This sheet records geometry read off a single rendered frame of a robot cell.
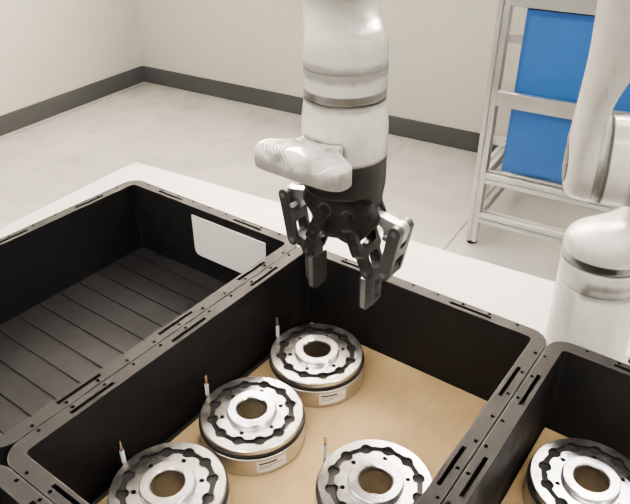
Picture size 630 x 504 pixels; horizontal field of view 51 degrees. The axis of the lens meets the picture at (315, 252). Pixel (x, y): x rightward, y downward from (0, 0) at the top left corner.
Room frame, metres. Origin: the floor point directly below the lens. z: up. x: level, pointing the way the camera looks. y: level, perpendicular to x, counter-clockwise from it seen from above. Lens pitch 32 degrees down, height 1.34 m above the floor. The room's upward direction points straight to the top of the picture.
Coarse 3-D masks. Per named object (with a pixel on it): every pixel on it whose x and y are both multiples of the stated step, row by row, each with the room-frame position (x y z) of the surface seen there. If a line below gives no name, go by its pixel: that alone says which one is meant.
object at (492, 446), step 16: (544, 352) 0.48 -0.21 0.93; (560, 352) 0.48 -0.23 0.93; (576, 352) 0.48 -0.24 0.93; (592, 352) 0.48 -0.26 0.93; (544, 368) 0.46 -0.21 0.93; (608, 368) 0.46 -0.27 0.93; (624, 368) 0.46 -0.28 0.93; (528, 384) 0.43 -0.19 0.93; (512, 400) 0.41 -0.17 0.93; (528, 400) 0.41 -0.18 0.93; (512, 416) 0.40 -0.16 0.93; (496, 432) 0.38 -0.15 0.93; (512, 432) 0.38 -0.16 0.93; (480, 448) 0.36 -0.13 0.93; (496, 448) 0.36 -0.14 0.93; (480, 464) 0.36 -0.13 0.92; (464, 480) 0.33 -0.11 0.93; (480, 480) 0.33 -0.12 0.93; (448, 496) 0.32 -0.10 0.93; (464, 496) 0.32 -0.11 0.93
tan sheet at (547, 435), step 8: (544, 432) 0.47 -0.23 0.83; (552, 432) 0.47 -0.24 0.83; (544, 440) 0.46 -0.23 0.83; (552, 440) 0.46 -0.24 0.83; (536, 448) 0.45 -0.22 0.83; (528, 456) 0.44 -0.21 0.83; (528, 464) 0.43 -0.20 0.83; (520, 472) 0.42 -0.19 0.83; (520, 480) 0.41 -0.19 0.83; (512, 488) 0.40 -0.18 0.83; (520, 488) 0.40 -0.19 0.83; (512, 496) 0.40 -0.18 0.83; (520, 496) 0.40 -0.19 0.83
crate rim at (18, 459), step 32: (288, 256) 0.64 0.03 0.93; (256, 288) 0.58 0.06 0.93; (416, 288) 0.58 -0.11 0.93; (192, 320) 0.53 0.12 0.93; (480, 320) 0.53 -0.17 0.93; (160, 352) 0.48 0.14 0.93; (512, 384) 0.43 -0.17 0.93; (64, 416) 0.40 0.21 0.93; (480, 416) 0.40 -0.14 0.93; (32, 448) 0.36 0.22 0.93; (32, 480) 0.33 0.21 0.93; (448, 480) 0.33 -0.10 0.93
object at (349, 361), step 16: (288, 336) 0.58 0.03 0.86; (304, 336) 0.58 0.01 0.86; (336, 336) 0.58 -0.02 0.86; (352, 336) 0.58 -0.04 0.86; (272, 352) 0.56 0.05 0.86; (288, 352) 0.56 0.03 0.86; (352, 352) 0.56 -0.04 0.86; (288, 368) 0.54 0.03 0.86; (304, 368) 0.53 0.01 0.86; (320, 368) 0.53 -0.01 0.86; (336, 368) 0.53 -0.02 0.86; (352, 368) 0.53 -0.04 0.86; (304, 384) 0.51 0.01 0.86; (320, 384) 0.51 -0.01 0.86; (336, 384) 0.51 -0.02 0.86
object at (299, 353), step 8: (312, 336) 0.58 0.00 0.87; (320, 336) 0.58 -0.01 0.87; (296, 344) 0.56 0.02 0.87; (304, 344) 0.57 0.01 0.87; (312, 344) 0.57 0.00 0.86; (328, 344) 0.57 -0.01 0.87; (336, 344) 0.56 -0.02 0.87; (296, 352) 0.55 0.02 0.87; (336, 352) 0.55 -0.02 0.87; (304, 360) 0.54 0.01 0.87; (312, 360) 0.54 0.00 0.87; (320, 360) 0.54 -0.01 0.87; (328, 360) 0.54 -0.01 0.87
